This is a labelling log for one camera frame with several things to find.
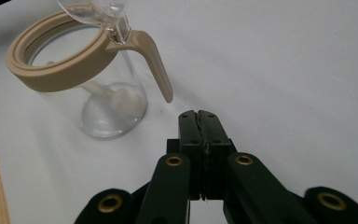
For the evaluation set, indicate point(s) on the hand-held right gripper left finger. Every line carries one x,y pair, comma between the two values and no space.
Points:
190,137

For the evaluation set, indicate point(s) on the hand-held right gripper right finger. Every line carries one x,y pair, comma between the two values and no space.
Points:
215,137

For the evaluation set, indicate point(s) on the glass pitcher with beige rim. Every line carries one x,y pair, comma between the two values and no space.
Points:
74,68

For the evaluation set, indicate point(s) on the white spoon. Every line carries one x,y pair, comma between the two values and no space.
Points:
122,98

